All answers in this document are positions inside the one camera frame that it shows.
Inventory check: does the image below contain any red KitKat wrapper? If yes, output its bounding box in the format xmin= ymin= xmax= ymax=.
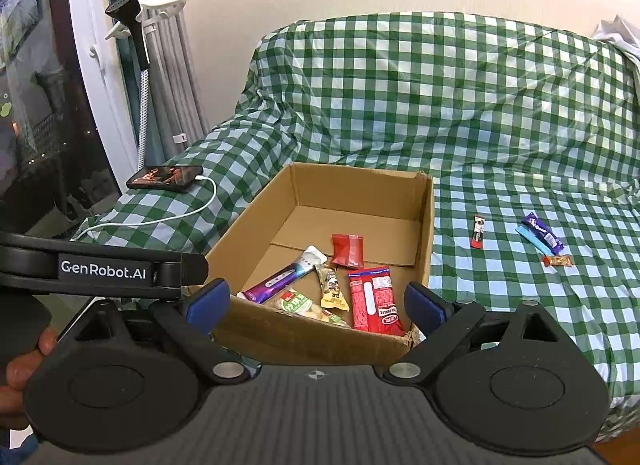
xmin=348 ymin=267 xmax=406 ymax=336

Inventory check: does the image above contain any small red white candy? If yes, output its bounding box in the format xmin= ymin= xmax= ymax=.
xmin=470 ymin=215 xmax=485 ymax=249

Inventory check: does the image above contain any yellow snack packet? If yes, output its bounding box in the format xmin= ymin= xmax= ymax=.
xmin=316 ymin=265 xmax=349 ymax=311

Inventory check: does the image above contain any small red candy packet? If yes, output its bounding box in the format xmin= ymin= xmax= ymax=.
xmin=331 ymin=233 xmax=364 ymax=269

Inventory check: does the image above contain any light blue candy stick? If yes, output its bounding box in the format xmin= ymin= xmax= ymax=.
xmin=515 ymin=225 xmax=553 ymax=256

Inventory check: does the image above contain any small orange candy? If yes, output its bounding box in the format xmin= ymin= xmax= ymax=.
xmin=542 ymin=255 xmax=574 ymax=268

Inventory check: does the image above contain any purple Alpenliebe candy pack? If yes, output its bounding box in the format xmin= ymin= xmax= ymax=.
xmin=521 ymin=212 xmax=564 ymax=255

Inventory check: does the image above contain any purple white snack bar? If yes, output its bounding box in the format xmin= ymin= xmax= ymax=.
xmin=236 ymin=245 xmax=328 ymax=303

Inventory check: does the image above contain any person's left hand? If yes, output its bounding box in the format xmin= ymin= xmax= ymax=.
xmin=0 ymin=326 xmax=56 ymax=430

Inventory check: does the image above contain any beige green snack bar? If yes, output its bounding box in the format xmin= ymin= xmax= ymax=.
xmin=265 ymin=289 xmax=348 ymax=327

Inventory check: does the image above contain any brown cardboard box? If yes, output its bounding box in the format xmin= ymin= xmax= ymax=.
xmin=206 ymin=163 xmax=435 ymax=367

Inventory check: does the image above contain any black smartphone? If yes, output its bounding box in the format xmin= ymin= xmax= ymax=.
xmin=126 ymin=165 xmax=203 ymax=193

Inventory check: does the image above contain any grey curtain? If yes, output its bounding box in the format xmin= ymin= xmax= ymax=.
xmin=110 ymin=0 xmax=208 ymax=165

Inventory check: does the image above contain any green checkered sofa cover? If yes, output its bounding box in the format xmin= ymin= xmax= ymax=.
xmin=76 ymin=12 xmax=639 ymax=439

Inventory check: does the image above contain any white plastic sheet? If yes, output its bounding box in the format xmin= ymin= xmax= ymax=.
xmin=591 ymin=16 xmax=640 ymax=60

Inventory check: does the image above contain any white charging cable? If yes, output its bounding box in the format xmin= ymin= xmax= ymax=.
xmin=71 ymin=174 xmax=219 ymax=242

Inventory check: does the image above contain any white wall hook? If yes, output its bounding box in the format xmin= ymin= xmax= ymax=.
xmin=117 ymin=0 xmax=190 ymax=35

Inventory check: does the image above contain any white door frame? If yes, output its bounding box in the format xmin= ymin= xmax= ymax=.
xmin=70 ymin=0 xmax=138 ymax=191

